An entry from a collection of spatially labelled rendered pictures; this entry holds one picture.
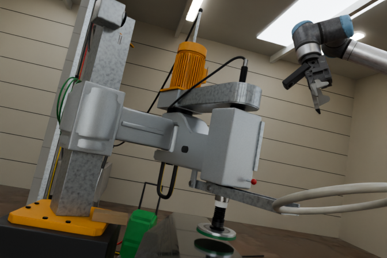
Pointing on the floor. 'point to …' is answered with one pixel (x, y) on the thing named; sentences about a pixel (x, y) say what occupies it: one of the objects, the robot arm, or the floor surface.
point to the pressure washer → (137, 228)
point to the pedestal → (54, 242)
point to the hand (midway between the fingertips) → (316, 106)
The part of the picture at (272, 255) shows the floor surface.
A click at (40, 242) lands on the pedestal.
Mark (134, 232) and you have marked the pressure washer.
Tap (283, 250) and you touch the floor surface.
